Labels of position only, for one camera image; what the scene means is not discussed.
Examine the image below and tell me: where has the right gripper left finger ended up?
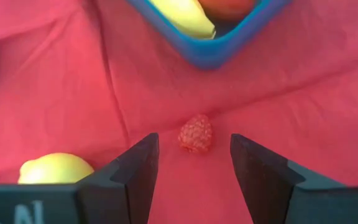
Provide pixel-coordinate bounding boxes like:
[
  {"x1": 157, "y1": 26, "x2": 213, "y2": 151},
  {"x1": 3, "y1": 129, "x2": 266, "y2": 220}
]
[{"x1": 0, "y1": 133, "x2": 160, "y2": 224}]

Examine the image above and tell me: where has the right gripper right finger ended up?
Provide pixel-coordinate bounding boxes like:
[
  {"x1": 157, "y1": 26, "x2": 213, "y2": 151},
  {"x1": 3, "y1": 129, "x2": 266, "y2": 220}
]
[{"x1": 230, "y1": 133, "x2": 358, "y2": 224}]

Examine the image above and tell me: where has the yellow toy lemon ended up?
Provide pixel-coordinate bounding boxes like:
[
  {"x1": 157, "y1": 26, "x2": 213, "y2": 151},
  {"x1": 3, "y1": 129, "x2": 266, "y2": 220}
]
[{"x1": 17, "y1": 152, "x2": 95, "y2": 185}]

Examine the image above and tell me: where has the small red toy raspberry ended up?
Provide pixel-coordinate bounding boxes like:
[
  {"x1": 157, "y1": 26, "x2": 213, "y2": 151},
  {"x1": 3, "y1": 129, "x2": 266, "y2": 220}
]
[{"x1": 178, "y1": 114, "x2": 213, "y2": 154}]

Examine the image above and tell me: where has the yellow toy banana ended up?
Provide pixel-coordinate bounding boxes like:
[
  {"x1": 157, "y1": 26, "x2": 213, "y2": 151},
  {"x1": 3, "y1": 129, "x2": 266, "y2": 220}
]
[{"x1": 149, "y1": 0, "x2": 216, "y2": 40}]

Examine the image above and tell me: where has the red toy strawberry green leaf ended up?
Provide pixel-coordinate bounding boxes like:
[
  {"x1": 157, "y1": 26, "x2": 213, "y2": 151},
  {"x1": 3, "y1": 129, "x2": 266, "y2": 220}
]
[{"x1": 197, "y1": 0, "x2": 257, "y2": 21}]

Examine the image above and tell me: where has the blue plastic tupperware container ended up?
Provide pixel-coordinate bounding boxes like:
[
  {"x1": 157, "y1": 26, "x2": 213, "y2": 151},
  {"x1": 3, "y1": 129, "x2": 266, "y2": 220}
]
[{"x1": 126, "y1": 0, "x2": 291, "y2": 71}]

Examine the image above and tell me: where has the red cloth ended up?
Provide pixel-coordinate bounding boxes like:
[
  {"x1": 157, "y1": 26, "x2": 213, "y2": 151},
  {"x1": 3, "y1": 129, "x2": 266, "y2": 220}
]
[{"x1": 0, "y1": 0, "x2": 358, "y2": 224}]

